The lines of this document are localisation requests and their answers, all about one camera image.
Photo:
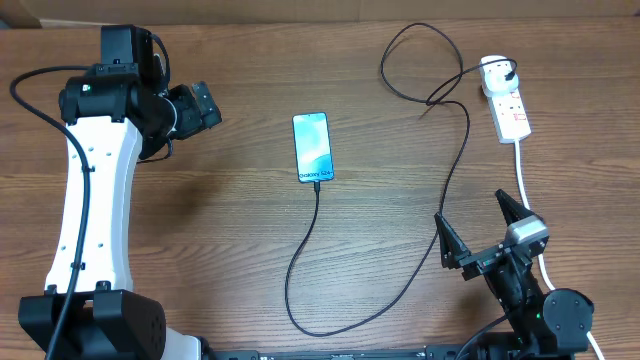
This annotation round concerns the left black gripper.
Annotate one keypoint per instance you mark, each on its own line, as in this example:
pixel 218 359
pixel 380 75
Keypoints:
pixel 194 119

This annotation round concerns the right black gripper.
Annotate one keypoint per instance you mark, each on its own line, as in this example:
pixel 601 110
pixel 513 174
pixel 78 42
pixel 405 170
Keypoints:
pixel 454 253

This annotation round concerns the blue Galaxy smartphone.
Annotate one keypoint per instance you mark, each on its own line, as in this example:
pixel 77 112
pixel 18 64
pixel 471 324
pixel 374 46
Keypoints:
pixel 312 147

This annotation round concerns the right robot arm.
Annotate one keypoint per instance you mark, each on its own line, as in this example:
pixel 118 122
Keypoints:
pixel 535 324

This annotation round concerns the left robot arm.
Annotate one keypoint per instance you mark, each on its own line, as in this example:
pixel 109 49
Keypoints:
pixel 115 115

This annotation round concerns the white power strip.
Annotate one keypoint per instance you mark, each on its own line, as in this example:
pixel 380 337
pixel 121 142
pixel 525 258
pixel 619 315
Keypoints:
pixel 509 117

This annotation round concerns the brown cardboard sheet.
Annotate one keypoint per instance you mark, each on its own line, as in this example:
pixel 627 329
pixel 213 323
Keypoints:
pixel 37 13

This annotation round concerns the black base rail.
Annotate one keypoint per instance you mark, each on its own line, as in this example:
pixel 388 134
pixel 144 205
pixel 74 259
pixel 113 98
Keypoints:
pixel 431 352

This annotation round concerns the white USB wall charger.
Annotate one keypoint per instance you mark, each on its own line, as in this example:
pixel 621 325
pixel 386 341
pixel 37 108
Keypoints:
pixel 498 75

